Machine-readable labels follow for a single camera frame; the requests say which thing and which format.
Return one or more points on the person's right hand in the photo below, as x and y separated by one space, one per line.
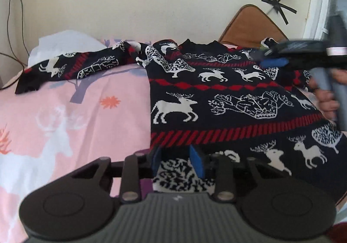
329 104

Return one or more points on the pink deer print bedsheet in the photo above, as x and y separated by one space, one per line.
67 123

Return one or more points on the dark reindeer pattern sweater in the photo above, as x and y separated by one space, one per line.
225 112

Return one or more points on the black tape cross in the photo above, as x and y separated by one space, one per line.
279 4

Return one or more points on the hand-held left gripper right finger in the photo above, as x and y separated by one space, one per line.
196 163

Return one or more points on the white folded cloth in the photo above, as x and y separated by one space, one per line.
65 42

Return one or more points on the brown chair back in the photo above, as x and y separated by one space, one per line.
250 26

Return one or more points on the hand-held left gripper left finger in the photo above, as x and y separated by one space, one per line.
156 162

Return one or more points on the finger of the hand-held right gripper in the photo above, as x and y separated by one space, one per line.
273 63

